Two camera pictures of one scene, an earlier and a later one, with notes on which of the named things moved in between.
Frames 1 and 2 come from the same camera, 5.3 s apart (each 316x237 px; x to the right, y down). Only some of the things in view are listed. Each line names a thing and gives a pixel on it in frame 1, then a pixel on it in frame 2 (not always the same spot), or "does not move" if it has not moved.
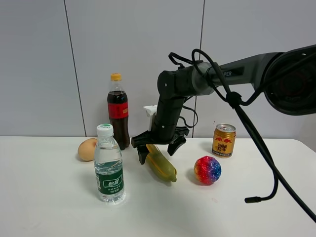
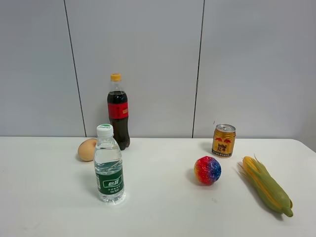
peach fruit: (86, 149) does not move
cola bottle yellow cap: (118, 108) does not move
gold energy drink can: (223, 140) does not move
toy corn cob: (159, 165) -> (273, 194)
